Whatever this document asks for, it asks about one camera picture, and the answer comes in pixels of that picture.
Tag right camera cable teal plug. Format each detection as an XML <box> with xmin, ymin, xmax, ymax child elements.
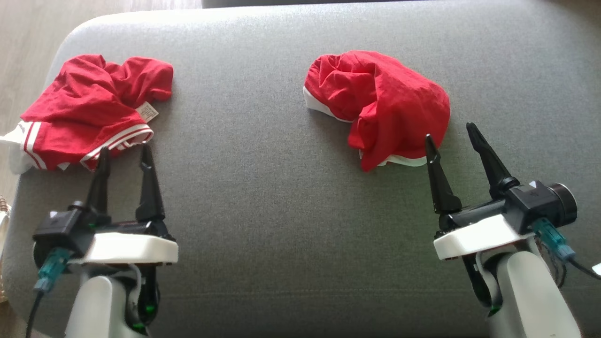
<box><xmin>533</xmin><ymin>217</ymin><xmax>601</xmax><ymax>281</ymax></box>

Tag left camera cable teal plug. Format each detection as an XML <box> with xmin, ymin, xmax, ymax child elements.
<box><xmin>26</xmin><ymin>248</ymin><xmax>71</xmax><ymax>338</ymax></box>

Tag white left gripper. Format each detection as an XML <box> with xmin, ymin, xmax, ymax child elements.
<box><xmin>70</xmin><ymin>144</ymin><xmax>179</xmax><ymax>266</ymax></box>

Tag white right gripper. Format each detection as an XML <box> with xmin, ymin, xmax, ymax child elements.
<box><xmin>425</xmin><ymin>122</ymin><xmax>536</xmax><ymax>261</ymax></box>

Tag camera cable teal plug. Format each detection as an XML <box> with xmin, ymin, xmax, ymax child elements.
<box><xmin>533</xmin><ymin>217</ymin><xmax>601</xmax><ymax>281</ymax></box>
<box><xmin>26</xmin><ymin>248</ymin><xmax>71</xmax><ymax>338</ymax></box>

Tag beige woven basket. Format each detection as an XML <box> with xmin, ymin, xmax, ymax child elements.
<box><xmin>0</xmin><ymin>195</ymin><xmax>12</xmax><ymax>306</ymax></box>

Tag grey fabric ottoman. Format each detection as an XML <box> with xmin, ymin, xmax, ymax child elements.
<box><xmin>2</xmin><ymin>0</ymin><xmax>601</xmax><ymax>338</ymax></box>

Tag red shorts white waistband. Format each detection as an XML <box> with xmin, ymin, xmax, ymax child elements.
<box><xmin>303</xmin><ymin>50</ymin><xmax>450</xmax><ymax>172</ymax></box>

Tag red shirt striped white sleeves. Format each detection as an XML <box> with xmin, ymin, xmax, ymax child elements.
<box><xmin>0</xmin><ymin>54</ymin><xmax>174</xmax><ymax>174</ymax></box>

